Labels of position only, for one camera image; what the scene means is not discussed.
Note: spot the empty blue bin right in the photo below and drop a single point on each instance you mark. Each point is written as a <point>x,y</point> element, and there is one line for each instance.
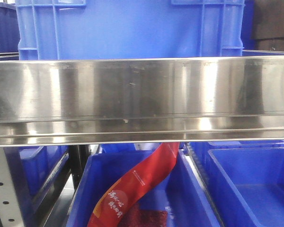
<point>247,186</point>

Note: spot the stainless steel shelf rail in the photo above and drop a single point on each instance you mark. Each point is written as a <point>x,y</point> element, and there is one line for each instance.
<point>141,100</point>

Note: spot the dark red packet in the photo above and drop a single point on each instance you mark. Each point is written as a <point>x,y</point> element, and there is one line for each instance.
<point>137,217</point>

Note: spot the red snack bag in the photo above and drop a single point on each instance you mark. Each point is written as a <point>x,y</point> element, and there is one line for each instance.
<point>133,185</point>

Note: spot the large light blue crate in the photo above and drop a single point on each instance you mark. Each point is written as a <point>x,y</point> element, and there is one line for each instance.
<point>128,29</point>

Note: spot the white perforated rack post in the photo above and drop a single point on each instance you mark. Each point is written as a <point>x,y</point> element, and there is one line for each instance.
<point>10,212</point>

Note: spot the blue bin lower left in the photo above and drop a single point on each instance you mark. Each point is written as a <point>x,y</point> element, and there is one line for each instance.
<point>38,162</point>

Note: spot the blue bin with red bag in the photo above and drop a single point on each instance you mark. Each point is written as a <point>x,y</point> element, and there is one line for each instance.
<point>180,194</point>

